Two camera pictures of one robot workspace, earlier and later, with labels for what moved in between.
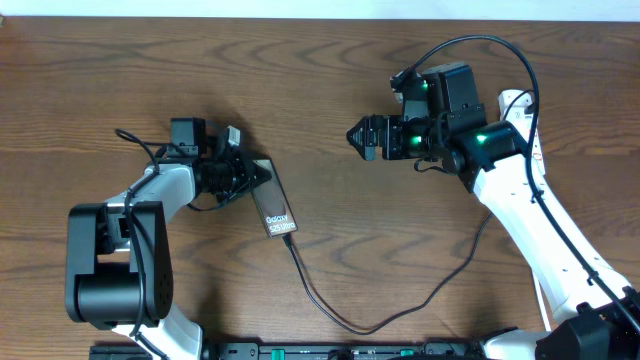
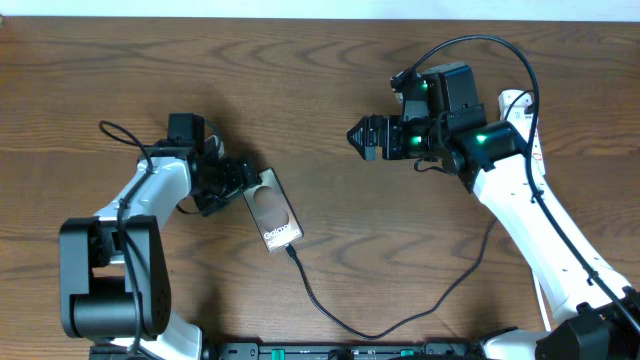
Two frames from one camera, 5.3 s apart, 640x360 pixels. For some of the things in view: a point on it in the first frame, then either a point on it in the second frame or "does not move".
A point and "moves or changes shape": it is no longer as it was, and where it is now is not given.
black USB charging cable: (438, 294) -> (489, 230)
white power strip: (516, 106) does not move
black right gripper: (371, 124) does not move
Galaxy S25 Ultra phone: (273, 203) moves or changes shape
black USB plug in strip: (530, 109) does not move
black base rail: (302, 350) does not move
